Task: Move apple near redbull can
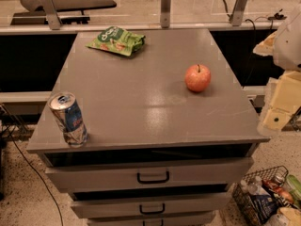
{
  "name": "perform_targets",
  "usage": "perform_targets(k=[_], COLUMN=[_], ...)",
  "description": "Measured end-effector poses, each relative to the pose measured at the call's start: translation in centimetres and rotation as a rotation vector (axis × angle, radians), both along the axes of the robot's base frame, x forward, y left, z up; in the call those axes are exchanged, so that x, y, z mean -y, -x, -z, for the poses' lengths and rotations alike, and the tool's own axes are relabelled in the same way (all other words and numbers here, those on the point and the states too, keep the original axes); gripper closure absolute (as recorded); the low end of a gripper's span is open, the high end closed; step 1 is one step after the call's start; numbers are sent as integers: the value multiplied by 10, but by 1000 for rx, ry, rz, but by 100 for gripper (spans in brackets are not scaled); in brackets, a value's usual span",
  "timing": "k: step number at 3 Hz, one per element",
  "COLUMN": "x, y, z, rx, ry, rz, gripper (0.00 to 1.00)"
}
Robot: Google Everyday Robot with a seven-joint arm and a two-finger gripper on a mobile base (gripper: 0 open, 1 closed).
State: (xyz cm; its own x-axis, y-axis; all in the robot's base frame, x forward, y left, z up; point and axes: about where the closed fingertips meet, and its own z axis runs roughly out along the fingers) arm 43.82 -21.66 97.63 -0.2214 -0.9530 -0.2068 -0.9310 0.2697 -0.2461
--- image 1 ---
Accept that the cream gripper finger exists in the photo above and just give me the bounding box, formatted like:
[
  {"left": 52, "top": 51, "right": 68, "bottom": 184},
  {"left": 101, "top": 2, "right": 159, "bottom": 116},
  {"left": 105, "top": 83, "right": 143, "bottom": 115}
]
[
  {"left": 257, "top": 71, "right": 301, "bottom": 137},
  {"left": 253, "top": 32, "right": 277, "bottom": 57}
]

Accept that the red apple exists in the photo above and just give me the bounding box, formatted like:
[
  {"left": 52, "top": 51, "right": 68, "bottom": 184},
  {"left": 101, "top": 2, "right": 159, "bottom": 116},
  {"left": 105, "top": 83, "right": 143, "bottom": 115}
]
[{"left": 184, "top": 64, "right": 211, "bottom": 92}]

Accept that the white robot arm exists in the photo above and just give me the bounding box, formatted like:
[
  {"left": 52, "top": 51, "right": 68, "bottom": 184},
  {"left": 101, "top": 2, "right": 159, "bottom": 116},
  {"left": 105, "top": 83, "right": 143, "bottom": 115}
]
[{"left": 253, "top": 4, "right": 301, "bottom": 137}]

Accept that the redbull can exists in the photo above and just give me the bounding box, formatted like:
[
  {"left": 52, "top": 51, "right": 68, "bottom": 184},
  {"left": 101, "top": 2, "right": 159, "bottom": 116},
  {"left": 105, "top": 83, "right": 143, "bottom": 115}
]
[{"left": 47, "top": 91, "right": 87, "bottom": 148}]

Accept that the green bottle in basket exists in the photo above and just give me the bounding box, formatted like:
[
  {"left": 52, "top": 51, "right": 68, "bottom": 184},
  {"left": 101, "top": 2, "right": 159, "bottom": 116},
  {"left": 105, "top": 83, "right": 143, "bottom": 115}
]
[{"left": 284, "top": 174, "right": 301, "bottom": 201}]

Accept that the clear water bottle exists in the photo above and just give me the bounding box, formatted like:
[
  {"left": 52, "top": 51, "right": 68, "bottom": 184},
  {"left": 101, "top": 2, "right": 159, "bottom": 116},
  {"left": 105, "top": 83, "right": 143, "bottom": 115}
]
[{"left": 240, "top": 176, "right": 272, "bottom": 202}]

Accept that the red snack pack in basket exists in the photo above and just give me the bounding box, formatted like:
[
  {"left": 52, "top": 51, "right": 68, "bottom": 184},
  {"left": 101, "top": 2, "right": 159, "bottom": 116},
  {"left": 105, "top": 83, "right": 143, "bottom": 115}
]
[{"left": 262, "top": 180, "right": 293, "bottom": 203}]

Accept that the grey drawer cabinet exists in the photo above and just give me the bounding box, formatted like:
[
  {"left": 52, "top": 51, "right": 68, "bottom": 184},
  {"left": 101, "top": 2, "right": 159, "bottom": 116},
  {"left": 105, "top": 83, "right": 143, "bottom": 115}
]
[{"left": 25, "top": 28, "right": 271, "bottom": 226}]

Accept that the green chip bag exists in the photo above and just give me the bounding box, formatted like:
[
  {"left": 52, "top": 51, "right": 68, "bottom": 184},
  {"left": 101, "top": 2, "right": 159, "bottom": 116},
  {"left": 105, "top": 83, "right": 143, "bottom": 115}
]
[{"left": 87, "top": 26, "right": 146, "bottom": 57}]

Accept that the black cable behind cabinet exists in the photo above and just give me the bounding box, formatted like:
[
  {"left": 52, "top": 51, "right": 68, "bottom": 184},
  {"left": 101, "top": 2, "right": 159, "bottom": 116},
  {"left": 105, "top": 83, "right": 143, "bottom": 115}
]
[{"left": 219, "top": 0, "right": 287, "bottom": 87}]

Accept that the right metal bracket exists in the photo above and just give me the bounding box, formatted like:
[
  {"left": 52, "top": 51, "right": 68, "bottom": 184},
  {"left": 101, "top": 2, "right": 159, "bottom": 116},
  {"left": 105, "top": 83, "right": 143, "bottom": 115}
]
[{"left": 230, "top": 0, "right": 247, "bottom": 26}]

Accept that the metal bracket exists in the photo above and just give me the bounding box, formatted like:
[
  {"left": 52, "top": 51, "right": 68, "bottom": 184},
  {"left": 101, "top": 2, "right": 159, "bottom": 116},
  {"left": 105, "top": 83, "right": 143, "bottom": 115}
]
[
  {"left": 230, "top": 0, "right": 247, "bottom": 26},
  {"left": 40, "top": 0, "right": 61, "bottom": 30},
  {"left": 160, "top": 0, "right": 171, "bottom": 28}
]

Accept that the top drawer with handle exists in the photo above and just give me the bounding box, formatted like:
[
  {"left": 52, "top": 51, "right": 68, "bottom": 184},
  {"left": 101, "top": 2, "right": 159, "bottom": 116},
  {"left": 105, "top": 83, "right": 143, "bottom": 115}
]
[{"left": 46, "top": 157, "right": 253, "bottom": 192}]

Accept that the drawer with handle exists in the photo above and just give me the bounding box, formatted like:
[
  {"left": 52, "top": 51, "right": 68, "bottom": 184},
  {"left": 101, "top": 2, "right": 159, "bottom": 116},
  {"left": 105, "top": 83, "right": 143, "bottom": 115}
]
[
  {"left": 87, "top": 211, "right": 215, "bottom": 226},
  {"left": 71, "top": 192, "right": 230, "bottom": 219},
  {"left": 46, "top": 157, "right": 253, "bottom": 192}
]

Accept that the wire basket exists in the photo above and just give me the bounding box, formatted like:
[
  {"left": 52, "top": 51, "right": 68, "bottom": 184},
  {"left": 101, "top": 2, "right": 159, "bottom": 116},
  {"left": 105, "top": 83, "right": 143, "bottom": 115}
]
[{"left": 232, "top": 166, "right": 288, "bottom": 226}]

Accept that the middle metal bracket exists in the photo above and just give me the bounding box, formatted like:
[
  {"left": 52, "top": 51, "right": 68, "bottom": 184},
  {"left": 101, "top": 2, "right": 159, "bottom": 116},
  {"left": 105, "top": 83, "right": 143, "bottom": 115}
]
[{"left": 160, "top": 0, "right": 171, "bottom": 28}]

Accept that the middle drawer with handle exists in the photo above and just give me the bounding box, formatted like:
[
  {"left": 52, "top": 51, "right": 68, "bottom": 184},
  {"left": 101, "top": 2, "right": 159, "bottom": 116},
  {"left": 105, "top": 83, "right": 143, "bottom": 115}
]
[{"left": 71, "top": 192, "right": 230, "bottom": 219}]

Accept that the bottom drawer with handle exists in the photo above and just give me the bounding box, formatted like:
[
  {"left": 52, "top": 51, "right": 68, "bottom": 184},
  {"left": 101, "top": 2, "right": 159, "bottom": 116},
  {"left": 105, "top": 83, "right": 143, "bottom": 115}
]
[{"left": 87, "top": 211, "right": 215, "bottom": 226}]

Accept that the left metal bracket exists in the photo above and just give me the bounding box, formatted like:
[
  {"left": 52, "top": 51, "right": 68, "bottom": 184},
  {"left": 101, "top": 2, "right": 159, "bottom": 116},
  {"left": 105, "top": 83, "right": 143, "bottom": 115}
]
[{"left": 40, "top": 0, "right": 61, "bottom": 30}]

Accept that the black floor cable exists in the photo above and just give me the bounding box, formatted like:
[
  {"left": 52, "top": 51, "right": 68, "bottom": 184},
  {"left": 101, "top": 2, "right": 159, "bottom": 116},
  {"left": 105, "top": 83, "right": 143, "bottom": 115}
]
[{"left": 0, "top": 122, "right": 65, "bottom": 226}]

